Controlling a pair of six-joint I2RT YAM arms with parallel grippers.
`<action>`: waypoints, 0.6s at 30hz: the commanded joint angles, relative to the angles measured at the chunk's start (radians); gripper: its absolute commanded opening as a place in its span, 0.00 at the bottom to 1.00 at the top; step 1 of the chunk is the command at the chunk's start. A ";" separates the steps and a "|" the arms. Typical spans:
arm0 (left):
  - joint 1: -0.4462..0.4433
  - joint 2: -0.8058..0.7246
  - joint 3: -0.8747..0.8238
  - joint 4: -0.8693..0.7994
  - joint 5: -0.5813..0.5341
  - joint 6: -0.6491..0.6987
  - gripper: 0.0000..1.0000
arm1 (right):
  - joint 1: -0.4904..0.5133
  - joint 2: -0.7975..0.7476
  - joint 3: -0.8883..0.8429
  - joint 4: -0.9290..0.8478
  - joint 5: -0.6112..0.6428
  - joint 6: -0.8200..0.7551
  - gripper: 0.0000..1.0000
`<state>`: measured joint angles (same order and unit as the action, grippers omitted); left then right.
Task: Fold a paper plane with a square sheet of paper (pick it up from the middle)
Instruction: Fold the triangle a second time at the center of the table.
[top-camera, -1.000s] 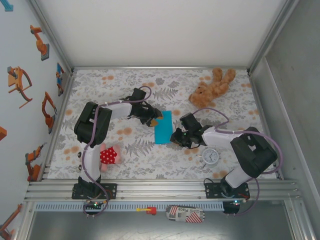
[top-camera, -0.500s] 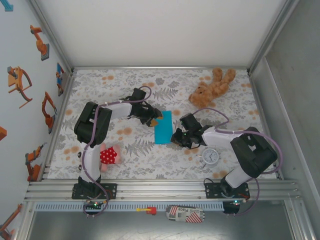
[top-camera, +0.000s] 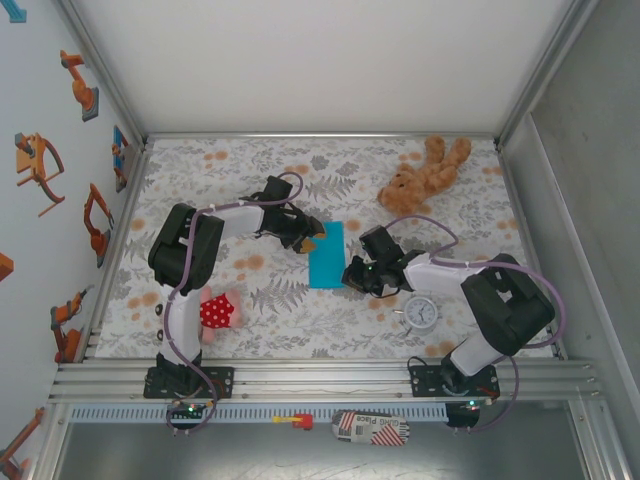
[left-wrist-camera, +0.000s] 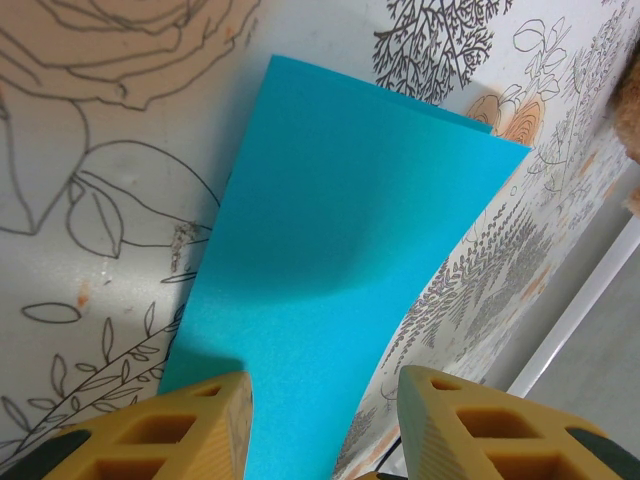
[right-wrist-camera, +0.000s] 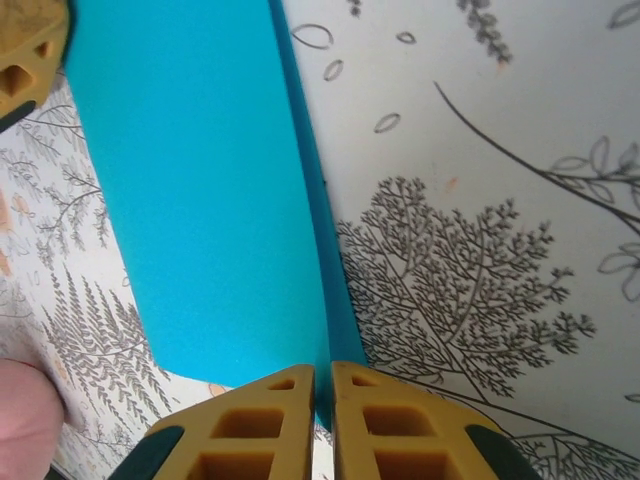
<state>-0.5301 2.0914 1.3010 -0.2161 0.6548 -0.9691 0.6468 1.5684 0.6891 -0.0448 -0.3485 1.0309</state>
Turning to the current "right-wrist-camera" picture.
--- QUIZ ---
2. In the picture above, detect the pink plush toy polka-dot dress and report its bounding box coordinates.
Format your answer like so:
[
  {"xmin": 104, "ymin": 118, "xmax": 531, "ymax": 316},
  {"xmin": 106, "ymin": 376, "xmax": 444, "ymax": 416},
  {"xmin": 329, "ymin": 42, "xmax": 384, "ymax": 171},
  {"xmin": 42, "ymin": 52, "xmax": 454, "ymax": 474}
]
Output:
[{"xmin": 0, "ymin": 355, "xmax": 66, "ymax": 480}]

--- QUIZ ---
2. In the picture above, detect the floral print tablecloth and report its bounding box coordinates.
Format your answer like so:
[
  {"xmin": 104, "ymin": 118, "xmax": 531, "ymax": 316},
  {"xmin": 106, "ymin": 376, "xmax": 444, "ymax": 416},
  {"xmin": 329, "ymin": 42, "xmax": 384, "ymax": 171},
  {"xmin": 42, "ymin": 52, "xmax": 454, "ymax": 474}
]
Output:
[{"xmin": 0, "ymin": 0, "xmax": 640, "ymax": 480}]

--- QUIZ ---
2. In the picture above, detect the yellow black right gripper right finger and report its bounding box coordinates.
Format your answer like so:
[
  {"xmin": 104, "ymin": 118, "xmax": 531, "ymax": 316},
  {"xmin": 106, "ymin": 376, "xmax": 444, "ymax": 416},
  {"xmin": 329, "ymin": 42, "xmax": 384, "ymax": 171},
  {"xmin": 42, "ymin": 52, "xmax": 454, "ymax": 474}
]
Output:
[{"xmin": 332, "ymin": 360, "xmax": 544, "ymax": 480}]

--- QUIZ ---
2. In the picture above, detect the blue paper sheet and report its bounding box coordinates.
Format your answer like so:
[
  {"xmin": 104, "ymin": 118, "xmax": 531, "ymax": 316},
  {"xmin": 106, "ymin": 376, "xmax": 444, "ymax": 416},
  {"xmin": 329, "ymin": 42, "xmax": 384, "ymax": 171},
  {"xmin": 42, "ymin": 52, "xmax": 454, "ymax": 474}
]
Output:
[{"xmin": 64, "ymin": 0, "xmax": 369, "ymax": 431}]

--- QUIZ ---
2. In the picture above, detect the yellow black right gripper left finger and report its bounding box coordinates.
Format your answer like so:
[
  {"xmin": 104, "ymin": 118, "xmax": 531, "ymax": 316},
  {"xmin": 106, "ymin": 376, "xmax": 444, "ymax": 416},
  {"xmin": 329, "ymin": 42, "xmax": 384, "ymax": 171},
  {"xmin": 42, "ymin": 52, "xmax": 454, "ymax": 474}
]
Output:
[{"xmin": 107, "ymin": 363, "xmax": 316, "ymax": 480}]

